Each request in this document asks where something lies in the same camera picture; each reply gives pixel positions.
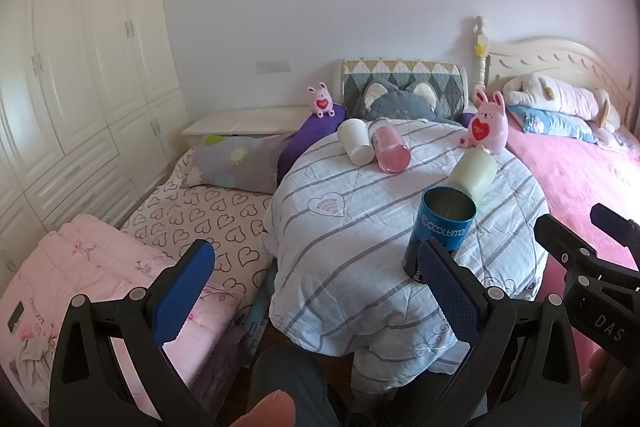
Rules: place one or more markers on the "grey cat pillow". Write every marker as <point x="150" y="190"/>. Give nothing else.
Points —
<point x="395" y="104"/>

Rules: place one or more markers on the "yellow star ornament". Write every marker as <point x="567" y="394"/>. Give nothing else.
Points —
<point x="481" y="49"/>

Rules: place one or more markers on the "pink transparent cup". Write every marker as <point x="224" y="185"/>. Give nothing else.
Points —
<point x="390" y="149"/>

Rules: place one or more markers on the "heart print bed sheet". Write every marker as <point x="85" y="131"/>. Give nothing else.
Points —
<point x="210" y="217"/>

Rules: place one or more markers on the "pale green cup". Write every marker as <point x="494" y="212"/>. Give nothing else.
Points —
<point x="472" y="174"/>

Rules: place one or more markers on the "grey floral pillow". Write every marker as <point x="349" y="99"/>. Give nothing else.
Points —
<point x="235" y="159"/>

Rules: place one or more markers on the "blue pillow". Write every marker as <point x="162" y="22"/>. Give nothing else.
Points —
<point x="550" y="123"/>

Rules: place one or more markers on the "diamond patterned cushion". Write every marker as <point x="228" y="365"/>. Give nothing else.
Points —
<point x="400" y="69"/>

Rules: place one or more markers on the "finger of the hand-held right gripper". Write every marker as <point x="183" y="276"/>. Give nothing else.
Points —
<point x="615" y="222"/>
<point x="562" y="242"/>

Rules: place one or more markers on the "white bed headboard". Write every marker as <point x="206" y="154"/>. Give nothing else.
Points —
<point x="545" y="57"/>

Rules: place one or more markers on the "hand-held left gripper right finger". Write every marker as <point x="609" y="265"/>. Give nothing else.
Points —
<point x="450" y="299"/>

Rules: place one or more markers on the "purple pillow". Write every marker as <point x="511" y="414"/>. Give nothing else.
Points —
<point x="310" y="134"/>

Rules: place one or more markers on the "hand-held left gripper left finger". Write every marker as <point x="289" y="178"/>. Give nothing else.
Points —
<point x="184" y="294"/>

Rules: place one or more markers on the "person's dark trouser leg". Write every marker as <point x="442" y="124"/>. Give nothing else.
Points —
<point x="295" y="372"/>

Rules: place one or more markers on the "person's left hand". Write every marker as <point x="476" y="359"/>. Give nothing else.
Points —
<point x="267" y="412"/>

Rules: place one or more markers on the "large pink bunny toy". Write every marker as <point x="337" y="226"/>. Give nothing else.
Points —
<point x="484" y="127"/>

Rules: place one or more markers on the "white plush dog toy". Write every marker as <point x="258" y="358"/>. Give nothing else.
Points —
<point x="555" y="97"/>

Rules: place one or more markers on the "crumpled pale cloth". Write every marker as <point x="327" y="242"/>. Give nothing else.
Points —
<point x="32" y="357"/>

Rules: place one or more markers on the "wall socket panel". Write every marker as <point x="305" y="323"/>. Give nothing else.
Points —
<point x="273" y="67"/>

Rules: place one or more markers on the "white nightstand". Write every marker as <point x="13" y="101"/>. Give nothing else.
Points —
<point x="245" y="119"/>

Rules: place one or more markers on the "pink blanket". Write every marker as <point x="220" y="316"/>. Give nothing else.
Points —
<point x="565" y="177"/>

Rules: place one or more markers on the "white cup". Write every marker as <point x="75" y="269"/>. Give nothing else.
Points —
<point x="352" y="137"/>

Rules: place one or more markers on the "small pink bunny toy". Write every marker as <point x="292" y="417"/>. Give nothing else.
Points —
<point x="322" y="103"/>

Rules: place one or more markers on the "pink quilt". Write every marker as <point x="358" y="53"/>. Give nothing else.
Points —
<point x="75" y="262"/>

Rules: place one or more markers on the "white striped quilt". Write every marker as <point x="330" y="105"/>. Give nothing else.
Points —
<point x="350" y="232"/>

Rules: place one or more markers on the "white wardrobe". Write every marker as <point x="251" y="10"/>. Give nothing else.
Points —
<point x="85" y="57"/>

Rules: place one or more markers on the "blue metal can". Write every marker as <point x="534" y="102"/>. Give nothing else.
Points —
<point x="440" y="232"/>

